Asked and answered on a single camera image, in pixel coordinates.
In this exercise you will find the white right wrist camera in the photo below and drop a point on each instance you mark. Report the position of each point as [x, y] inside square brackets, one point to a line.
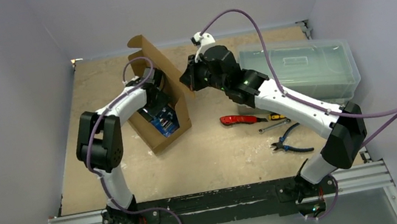
[204, 42]

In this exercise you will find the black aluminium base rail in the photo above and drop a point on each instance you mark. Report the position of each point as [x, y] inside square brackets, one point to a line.
[280, 197]

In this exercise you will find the red black utility knife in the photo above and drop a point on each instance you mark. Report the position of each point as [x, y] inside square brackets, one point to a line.
[241, 119]

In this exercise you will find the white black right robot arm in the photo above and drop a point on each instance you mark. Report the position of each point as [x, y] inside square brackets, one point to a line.
[218, 68]

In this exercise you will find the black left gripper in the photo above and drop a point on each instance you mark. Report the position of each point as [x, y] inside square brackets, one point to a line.
[163, 101]

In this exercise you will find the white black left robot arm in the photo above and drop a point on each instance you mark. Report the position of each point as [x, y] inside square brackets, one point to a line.
[100, 142]

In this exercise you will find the brown cardboard express box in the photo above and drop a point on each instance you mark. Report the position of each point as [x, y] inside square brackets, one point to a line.
[166, 71]

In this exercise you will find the yellow black screwdriver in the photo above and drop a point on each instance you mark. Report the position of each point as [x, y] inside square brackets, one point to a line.
[276, 117]

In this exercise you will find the blue packaged item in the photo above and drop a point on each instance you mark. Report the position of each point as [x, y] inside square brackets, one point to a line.
[164, 119]

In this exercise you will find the clear plastic storage bin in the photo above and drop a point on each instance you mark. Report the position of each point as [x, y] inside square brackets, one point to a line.
[322, 69]

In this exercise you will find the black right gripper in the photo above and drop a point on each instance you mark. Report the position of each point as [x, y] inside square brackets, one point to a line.
[191, 77]

